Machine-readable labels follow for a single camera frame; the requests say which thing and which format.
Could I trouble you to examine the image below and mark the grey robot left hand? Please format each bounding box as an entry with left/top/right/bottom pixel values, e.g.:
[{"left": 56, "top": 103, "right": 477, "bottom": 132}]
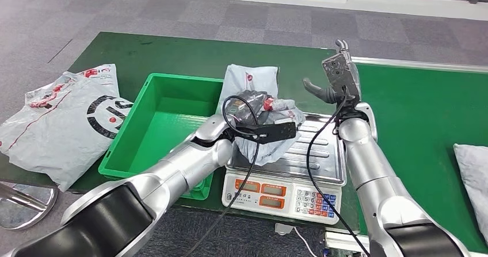
[{"left": 226, "top": 90, "right": 302, "bottom": 127}]

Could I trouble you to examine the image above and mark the grey poly mailer parcel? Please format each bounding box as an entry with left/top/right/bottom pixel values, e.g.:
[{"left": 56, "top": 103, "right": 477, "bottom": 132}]
[
  {"left": 217, "top": 64, "right": 306, "bottom": 167},
  {"left": 453, "top": 143, "right": 488, "bottom": 244}
]

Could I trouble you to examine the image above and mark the white scale with steel tray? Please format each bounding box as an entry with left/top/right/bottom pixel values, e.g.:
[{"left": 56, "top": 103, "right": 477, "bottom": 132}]
[{"left": 221, "top": 112, "right": 348, "bottom": 225}]

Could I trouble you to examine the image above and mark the green plastic bin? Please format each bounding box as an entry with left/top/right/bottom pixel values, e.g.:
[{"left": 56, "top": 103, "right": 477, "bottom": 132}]
[{"left": 98, "top": 73, "right": 226, "bottom": 202}]

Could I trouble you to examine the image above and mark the white plug adapter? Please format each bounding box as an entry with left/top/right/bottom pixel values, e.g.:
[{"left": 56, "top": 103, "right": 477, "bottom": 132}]
[{"left": 274, "top": 223, "right": 294, "bottom": 236}]

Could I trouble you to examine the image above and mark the large white bag black logo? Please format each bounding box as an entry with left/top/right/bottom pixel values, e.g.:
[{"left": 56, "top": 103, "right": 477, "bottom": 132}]
[{"left": 0, "top": 64, "right": 134, "bottom": 193}]

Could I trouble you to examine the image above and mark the chrome stool base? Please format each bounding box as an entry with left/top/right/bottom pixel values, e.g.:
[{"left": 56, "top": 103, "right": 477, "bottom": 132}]
[{"left": 0, "top": 181, "right": 59, "bottom": 231}]

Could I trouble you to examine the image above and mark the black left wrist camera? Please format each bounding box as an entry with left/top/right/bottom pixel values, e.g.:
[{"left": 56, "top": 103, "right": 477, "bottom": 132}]
[{"left": 235, "top": 122, "right": 298, "bottom": 145}]

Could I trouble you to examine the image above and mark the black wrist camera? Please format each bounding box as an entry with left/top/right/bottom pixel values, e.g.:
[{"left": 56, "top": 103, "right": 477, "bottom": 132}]
[
  {"left": 322, "top": 53, "right": 361, "bottom": 103},
  {"left": 235, "top": 122, "right": 298, "bottom": 145}
]

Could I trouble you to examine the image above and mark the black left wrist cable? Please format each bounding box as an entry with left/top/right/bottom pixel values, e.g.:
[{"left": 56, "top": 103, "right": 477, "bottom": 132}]
[{"left": 182, "top": 94, "right": 265, "bottom": 257}]

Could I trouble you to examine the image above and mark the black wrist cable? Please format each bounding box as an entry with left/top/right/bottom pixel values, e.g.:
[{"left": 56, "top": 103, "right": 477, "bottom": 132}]
[
  {"left": 306, "top": 89, "right": 371, "bottom": 257},
  {"left": 182, "top": 94, "right": 265, "bottom": 257}
]

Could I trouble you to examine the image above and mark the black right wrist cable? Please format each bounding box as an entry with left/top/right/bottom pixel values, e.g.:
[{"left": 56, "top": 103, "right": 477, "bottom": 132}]
[{"left": 306, "top": 89, "right": 371, "bottom": 257}]

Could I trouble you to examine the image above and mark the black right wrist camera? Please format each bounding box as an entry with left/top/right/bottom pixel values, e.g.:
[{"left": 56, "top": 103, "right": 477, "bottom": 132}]
[{"left": 322, "top": 53, "right": 361, "bottom": 103}]

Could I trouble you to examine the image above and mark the white power cable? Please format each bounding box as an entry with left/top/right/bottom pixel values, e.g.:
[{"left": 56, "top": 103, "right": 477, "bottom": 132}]
[{"left": 293, "top": 227, "right": 319, "bottom": 257}]

